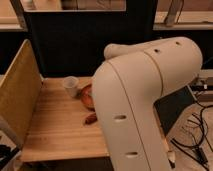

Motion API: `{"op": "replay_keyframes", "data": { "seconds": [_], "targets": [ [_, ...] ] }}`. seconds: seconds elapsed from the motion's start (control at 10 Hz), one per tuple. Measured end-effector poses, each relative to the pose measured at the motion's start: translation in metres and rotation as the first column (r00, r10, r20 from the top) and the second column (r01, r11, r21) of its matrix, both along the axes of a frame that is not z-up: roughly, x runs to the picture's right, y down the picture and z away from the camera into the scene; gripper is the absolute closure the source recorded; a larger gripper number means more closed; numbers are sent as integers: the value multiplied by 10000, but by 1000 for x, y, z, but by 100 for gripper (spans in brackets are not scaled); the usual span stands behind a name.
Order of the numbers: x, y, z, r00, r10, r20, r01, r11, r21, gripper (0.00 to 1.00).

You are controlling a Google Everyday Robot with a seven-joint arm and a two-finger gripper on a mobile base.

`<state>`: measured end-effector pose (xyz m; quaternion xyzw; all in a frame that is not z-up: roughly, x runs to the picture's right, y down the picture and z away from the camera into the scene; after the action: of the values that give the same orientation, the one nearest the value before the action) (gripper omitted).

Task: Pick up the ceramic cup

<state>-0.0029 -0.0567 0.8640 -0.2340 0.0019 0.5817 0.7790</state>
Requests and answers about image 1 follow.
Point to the dark grey side panel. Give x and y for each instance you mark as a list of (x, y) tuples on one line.
[(170, 107)]

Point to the black back panel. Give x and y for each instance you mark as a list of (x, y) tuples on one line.
[(72, 43)]

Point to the reddish brown bowl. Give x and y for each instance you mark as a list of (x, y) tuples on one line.
[(86, 97)]

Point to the white ceramic cup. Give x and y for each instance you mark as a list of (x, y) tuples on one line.
[(70, 84)]

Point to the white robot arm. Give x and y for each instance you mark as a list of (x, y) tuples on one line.
[(124, 89)]

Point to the small brown food piece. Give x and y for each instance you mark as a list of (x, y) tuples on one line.
[(90, 119)]

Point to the yellow wooden side panel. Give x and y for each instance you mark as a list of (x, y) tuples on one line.
[(19, 90)]

